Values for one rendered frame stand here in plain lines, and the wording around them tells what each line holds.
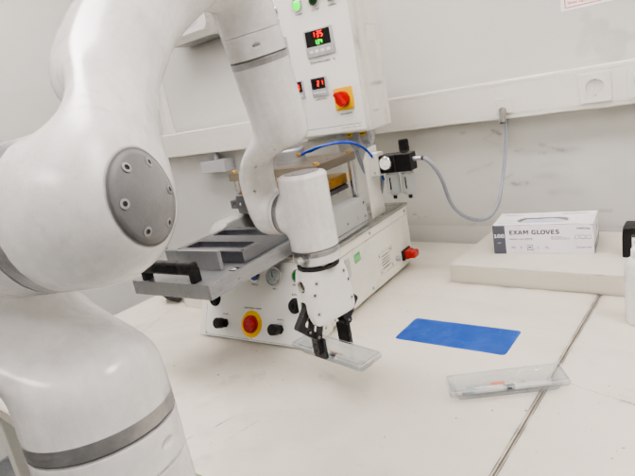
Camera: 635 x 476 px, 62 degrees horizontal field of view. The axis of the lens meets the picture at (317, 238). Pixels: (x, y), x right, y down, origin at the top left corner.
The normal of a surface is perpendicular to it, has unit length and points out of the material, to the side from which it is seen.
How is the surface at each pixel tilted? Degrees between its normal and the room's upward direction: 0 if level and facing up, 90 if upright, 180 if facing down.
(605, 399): 0
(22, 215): 78
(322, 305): 89
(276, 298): 65
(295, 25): 90
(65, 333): 22
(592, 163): 90
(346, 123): 90
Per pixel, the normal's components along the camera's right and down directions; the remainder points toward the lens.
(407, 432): -0.18, -0.95
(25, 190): -0.32, -0.11
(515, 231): -0.52, 0.27
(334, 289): 0.68, 0.07
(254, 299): -0.56, -0.12
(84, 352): 0.07, -0.84
